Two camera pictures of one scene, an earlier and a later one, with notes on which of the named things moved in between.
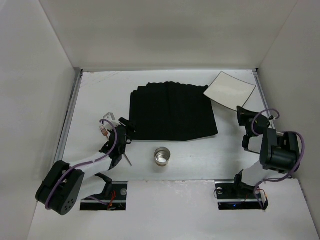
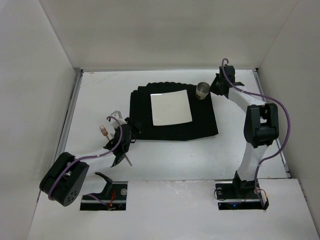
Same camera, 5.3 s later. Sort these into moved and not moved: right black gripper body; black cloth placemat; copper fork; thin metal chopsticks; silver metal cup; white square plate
Moved: white square plate; right black gripper body; silver metal cup
Not moved: thin metal chopsticks; black cloth placemat; copper fork
